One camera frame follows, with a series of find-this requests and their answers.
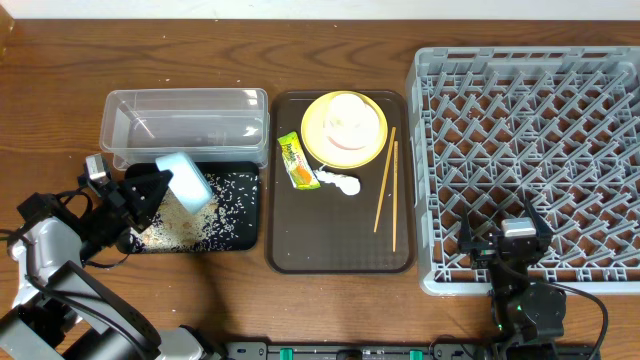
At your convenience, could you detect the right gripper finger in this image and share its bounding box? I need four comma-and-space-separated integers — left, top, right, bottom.
459, 208, 473, 253
524, 198, 553, 240

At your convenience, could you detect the light blue bowl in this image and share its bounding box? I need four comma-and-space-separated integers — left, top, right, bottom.
155, 152, 213, 215

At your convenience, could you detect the white tissue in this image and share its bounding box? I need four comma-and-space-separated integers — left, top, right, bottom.
314, 170, 361, 196

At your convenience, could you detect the green snack wrapper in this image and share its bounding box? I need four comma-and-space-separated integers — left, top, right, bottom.
278, 132, 320, 190

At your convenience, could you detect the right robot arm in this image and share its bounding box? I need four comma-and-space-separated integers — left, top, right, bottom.
457, 200, 566, 359

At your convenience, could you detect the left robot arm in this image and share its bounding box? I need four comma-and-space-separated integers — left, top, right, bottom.
1, 171, 228, 359

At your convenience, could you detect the black waste tray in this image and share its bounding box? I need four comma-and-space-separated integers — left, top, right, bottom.
119, 160, 261, 254

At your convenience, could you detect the grey dishwasher rack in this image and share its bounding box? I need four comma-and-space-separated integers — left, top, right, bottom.
406, 47, 639, 296

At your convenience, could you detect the spilled rice pile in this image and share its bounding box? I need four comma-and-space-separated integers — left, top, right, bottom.
132, 172, 257, 251

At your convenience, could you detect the clear plastic bin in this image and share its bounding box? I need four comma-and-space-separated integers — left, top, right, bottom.
100, 88, 270, 170

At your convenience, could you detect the left wooden chopstick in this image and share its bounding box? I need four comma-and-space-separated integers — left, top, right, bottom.
373, 127, 396, 233

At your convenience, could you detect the brown serving tray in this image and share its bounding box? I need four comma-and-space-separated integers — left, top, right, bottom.
265, 90, 416, 274

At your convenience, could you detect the pink bowl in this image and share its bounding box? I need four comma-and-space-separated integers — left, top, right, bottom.
324, 103, 380, 150

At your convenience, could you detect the yellow plate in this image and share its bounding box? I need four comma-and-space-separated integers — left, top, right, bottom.
300, 91, 389, 169

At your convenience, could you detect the white cup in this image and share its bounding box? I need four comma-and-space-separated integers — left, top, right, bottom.
326, 93, 364, 129

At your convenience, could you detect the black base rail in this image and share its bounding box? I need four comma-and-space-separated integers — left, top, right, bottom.
224, 342, 601, 360

